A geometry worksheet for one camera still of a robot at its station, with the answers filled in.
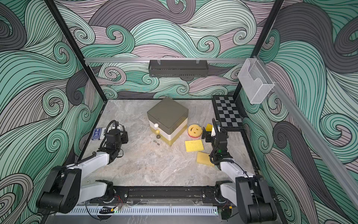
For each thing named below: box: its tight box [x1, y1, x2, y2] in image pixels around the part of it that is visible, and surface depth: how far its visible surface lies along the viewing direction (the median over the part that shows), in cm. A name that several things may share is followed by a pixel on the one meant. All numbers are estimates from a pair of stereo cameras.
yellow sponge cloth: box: [184, 139, 205, 153], surface depth 94 cm
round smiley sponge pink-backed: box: [187, 124, 203, 139], surface depth 99 cm
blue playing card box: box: [91, 127, 102, 141], surface depth 99 cm
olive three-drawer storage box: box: [146, 97, 189, 147], surface depth 88 cm
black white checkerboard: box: [212, 95, 246, 132], surface depth 109 cm
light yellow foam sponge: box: [196, 151, 215, 167], surface depth 89 cm
